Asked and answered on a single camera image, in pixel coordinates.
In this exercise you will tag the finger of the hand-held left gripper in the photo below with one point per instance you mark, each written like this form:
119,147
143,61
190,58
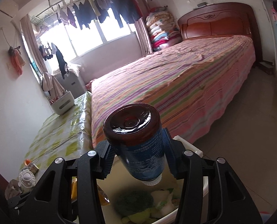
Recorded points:
19,199

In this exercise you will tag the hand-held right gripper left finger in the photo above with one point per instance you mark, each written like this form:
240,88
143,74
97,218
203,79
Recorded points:
108,161

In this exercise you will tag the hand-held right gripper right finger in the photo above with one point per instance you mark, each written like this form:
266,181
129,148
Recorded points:
172,149

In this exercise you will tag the clear plastic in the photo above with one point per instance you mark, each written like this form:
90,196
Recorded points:
12,189

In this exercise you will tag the cream plastic bin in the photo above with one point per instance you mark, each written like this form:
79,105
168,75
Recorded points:
119,182

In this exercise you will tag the brown bottle with blue label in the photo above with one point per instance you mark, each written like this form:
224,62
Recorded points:
138,149

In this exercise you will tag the green and white plush toy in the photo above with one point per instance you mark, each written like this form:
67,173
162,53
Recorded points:
133,200

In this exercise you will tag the table with green checked cover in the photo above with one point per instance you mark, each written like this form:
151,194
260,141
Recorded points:
59,130

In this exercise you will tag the bed with striped sheet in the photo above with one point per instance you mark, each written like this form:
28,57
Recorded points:
175,79

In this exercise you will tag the white storage box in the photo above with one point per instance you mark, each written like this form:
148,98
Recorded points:
63,105

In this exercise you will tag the red patterned bag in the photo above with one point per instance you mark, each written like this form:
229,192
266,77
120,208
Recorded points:
89,86

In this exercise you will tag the white cabinet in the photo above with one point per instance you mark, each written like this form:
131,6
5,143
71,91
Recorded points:
73,84

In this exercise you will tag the hanging black garment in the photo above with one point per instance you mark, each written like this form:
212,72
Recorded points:
61,60

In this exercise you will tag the pink straight curtain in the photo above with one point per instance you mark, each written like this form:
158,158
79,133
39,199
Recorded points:
142,37

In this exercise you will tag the stack of folded quilts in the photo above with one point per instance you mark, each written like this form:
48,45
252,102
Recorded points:
161,32

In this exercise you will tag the small laundry hanger with socks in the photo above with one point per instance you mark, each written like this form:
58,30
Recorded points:
47,51

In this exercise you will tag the wooden headboard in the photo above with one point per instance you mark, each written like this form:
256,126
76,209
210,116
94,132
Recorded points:
213,25

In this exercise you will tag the pink tied-back curtain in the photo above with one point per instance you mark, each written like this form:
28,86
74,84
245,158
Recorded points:
29,39

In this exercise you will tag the row of hanging clothes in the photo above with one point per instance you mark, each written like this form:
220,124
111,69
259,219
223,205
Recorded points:
119,7

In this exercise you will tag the white air conditioner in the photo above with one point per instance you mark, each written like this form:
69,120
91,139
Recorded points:
8,7

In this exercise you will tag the orange cloth on wall hook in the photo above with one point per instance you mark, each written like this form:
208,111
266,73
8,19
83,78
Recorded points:
18,63

